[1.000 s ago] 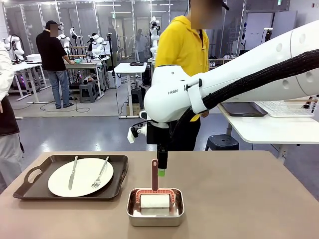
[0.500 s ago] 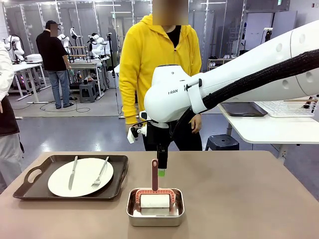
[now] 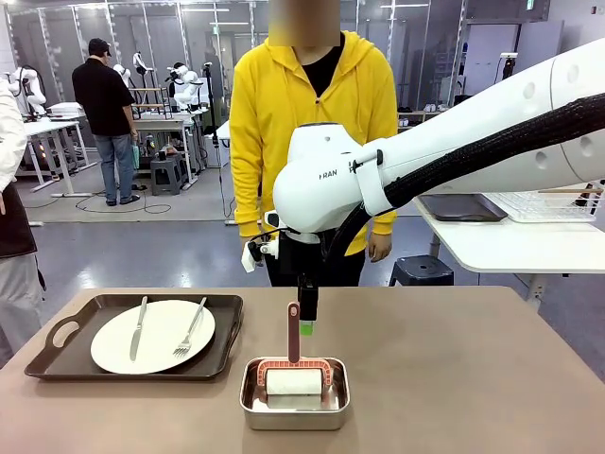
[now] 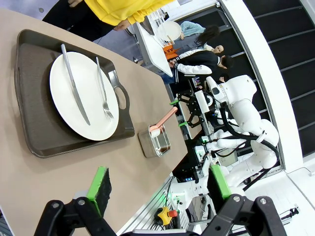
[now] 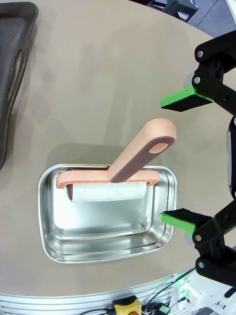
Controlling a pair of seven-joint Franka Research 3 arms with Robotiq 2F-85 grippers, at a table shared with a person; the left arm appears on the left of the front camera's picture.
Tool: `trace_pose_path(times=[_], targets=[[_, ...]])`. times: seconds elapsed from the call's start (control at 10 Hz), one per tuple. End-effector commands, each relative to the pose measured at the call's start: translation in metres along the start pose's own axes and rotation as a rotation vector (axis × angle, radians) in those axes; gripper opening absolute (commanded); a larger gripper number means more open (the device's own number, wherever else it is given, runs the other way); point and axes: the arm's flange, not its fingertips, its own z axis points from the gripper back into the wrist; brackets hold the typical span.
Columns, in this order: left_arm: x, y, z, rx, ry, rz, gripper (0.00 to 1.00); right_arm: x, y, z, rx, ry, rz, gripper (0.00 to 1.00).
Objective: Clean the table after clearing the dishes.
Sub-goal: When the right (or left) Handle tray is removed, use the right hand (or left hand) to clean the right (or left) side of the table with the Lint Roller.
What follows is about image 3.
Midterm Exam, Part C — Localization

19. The person in white jacket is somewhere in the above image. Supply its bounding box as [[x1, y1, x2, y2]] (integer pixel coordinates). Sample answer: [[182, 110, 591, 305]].
[[0, 78, 47, 365]]

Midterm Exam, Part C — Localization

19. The silver table knife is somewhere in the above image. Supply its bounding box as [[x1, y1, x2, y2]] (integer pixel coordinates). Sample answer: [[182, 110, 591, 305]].
[[129, 296, 149, 363]]

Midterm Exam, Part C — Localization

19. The person's left forearm yellow sleeve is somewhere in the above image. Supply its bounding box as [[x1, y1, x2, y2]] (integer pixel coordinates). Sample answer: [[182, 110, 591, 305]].
[[367, 211, 398, 236]]

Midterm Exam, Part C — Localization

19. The person in yellow hoodie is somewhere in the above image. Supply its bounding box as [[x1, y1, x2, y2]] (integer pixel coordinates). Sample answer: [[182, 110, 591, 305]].
[[229, 0, 399, 288]]

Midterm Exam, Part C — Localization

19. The man in black shirt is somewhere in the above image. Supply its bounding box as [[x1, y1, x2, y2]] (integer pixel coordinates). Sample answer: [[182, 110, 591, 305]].
[[71, 37, 142, 207]]

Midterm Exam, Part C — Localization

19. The wooden shoe rack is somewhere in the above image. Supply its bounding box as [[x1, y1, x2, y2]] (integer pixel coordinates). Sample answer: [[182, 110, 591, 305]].
[[397, 104, 450, 133]]

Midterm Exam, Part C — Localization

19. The white table with shelf rack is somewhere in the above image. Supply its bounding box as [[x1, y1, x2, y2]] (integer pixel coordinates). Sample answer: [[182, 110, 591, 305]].
[[130, 116, 199, 190]]

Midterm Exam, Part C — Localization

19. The white wire dish rack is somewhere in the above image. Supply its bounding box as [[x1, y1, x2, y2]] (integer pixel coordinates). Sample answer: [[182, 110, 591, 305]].
[[481, 188, 599, 224]]

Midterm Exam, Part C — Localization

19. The black light stand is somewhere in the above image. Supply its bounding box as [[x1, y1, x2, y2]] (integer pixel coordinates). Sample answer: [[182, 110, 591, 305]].
[[498, 52, 519, 82]]

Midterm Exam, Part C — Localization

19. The white long-legged work table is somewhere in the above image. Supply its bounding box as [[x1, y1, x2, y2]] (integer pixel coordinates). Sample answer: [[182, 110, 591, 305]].
[[16, 120, 95, 199]]

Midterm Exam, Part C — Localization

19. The white standing desk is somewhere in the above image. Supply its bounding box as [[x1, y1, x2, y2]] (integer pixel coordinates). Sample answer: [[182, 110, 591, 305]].
[[215, 120, 237, 226]]

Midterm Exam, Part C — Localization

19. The white side table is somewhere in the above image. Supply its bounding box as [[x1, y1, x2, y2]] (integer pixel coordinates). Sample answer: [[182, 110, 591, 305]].
[[413, 193, 605, 313]]

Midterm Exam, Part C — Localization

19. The white round plate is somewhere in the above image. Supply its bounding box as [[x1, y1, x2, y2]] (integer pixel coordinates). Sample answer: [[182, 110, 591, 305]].
[[90, 299, 216, 375]]

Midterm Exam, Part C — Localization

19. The pink lint roller brown handle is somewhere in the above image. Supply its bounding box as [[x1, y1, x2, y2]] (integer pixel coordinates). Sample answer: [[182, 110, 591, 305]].
[[255, 302, 335, 408]]

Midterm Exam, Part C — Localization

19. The rectangular metal tin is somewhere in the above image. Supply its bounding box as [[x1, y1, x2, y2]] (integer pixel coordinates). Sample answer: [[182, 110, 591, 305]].
[[239, 357, 352, 431]]

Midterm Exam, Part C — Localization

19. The silver fork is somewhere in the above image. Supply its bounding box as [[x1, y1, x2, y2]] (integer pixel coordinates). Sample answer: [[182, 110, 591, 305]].
[[172, 296, 208, 358]]

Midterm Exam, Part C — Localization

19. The dark brown serving tray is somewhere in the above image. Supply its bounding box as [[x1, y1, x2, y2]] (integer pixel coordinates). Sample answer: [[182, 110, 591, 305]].
[[24, 293, 245, 382], [418, 193, 510, 222]]

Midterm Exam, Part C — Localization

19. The black wire shelf rack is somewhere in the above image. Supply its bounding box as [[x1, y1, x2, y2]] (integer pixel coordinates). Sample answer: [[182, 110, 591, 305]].
[[130, 84, 174, 119]]

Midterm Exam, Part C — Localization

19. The dark grey stool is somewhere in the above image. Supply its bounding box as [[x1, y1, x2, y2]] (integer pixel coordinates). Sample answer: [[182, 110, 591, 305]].
[[388, 254, 455, 288]]

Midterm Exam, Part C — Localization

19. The person's right forearm yellow sleeve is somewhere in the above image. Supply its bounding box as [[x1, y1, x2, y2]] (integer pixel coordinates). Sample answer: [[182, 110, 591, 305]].
[[234, 155, 264, 238]]

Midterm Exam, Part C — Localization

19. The grey plastic step stool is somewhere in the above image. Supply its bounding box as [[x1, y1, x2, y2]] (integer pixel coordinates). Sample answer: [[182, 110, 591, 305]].
[[149, 153, 190, 197]]

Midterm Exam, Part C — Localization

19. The black corrugated cable hose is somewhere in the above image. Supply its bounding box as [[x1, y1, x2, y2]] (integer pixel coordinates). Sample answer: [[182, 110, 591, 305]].
[[325, 92, 605, 259]]

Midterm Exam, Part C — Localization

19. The black camera tripod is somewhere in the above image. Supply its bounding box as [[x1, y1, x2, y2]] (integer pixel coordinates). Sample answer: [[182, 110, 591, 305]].
[[201, 61, 223, 148]]

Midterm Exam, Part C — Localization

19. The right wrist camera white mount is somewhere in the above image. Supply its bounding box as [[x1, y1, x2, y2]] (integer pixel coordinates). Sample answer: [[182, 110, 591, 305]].
[[240, 229, 280, 274]]

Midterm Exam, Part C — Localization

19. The person's left hand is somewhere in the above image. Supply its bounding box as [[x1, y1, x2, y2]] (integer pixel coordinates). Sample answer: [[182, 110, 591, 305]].
[[368, 231, 394, 264]]

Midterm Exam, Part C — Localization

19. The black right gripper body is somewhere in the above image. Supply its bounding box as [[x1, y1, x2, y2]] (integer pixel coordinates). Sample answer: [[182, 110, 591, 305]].
[[276, 231, 327, 289]]

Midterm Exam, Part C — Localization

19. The flat white box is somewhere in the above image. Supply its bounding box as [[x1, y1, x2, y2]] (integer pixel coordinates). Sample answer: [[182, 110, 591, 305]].
[[48, 102, 89, 117]]

